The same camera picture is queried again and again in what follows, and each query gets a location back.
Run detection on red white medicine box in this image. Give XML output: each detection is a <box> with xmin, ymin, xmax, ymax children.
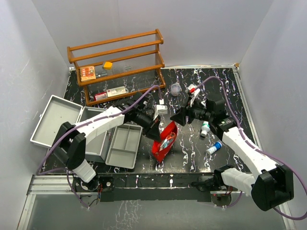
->
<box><xmin>94</xmin><ymin>92</ymin><xmax>108</xmax><ymax>101</ymax></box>

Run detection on grey plastic tray insert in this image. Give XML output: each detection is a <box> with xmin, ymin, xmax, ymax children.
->
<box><xmin>105</xmin><ymin>124</ymin><xmax>142</xmax><ymax>169</ymax></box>

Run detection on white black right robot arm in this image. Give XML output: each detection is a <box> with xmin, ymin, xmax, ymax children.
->
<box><xmin>170</xmin><ymin>96</ymin><xmax>294</xmax><ymax>211</ymax></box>

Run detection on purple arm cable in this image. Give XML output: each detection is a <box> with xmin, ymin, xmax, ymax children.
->
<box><xmin>37</xmin><ymin>85</ymin><xmax>164</xmax><ymax>209</ymax></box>
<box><xmin>191</xmin><ymin>76</ymin><xmax>307</xmax><ymax>220</ymax></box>

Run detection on wooden shelf rack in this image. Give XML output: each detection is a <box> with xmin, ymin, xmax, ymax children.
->
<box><xmin>67</xmin><ymin>29</ymin><xmax>166</xmax><ymax>106</ymax></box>

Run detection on red first aid pouch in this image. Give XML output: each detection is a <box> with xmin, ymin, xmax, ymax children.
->
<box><xmin>152</xmin><ymin>121</ymin><xmax>178</xmax><ymax>163</ymax></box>

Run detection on grey metal case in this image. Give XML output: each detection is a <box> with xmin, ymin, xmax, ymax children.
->
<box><xmin>30</xmin><ymin>95</ymin><xmax>114</xmax><ymax>162</ymax></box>

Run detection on yellow small box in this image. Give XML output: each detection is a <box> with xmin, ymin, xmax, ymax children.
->
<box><xmin>103</xmin><ymin>61</ymin><xmax>113</xmax><ymax>70</ymax></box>

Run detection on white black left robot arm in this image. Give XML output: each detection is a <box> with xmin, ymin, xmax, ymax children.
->
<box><xmin>50</xmin><ymin>93</ymin><xmax>161</xmax><ymax>191</ymax></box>

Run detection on white blue bandage roll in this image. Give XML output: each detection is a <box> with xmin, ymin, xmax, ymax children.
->
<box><xmin>206</xmin><ymin>141</ymin><xmax>222</xmax><ymax>155</ymax></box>

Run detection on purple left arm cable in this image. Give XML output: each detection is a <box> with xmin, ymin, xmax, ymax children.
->
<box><xmin>37</xmin><ymin>85</ymin><xmax>164</xmax><ymax>209</ymax></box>

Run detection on small white bottle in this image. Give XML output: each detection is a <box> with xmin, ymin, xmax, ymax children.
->
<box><xmin>201</xmin><ymin>121</ymin><xmax>210</xmax><ymax>137</ymax></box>

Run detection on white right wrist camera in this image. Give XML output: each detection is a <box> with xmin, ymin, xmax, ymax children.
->
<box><xmin>185</xmin><ymin>84</ymin><xmax>201</xmax><ymax>107</ymax></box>

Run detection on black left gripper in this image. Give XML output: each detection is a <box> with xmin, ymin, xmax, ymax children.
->
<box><xmin>133</xmin><ymin>110</ymin><xmax>162</xmax><ymax>143</ymax></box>

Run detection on orange patterned box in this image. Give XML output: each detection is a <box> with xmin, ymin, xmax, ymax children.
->
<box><xmin>80</xmin><ymin>66</ymin><xmax>96</xmax><ymax>82</ymax></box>

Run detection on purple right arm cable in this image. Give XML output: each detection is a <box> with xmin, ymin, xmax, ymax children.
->
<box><xmin>191</xmin><ymin>76</ymin><xmax>307</xmax><ymax>220</ymax></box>

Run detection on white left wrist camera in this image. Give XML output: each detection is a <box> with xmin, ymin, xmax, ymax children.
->
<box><xmin>153</xmin><ymin>104</ymin><xmax>168</xmax><ymax>119</ymax></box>

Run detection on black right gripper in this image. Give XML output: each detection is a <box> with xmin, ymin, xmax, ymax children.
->
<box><xmin>170</xmin><ymin>97</ymin><xmax>213</xmax><ymax>126</ymax></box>

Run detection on white green medicine box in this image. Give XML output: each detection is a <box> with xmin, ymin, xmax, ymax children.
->
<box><xmin>106</xmin><ymin>86</ymin><xmax>129</xmax><ymax>97</ymax></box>

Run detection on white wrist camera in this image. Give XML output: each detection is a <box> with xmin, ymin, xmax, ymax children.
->
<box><xmin>185</xmin><ymin>84</ymin><xmax>201</xmax><ymax>107</ymax></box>
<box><xmin>153</xmin><ymin>104</ymin><xmax>168</xmax><ymax>119</ymax></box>

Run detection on orange small scissors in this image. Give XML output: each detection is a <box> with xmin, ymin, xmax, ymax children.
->
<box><xmin>166</xmin><ymin>132</ymin><xmax>176</xmax><ymax>140</ymax></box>

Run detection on clear round plastic container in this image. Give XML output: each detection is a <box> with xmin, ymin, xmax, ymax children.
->
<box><xmin>170</xmin><ymin>83</ymin><xmax>182</xmax><ymax>96</ymax></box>

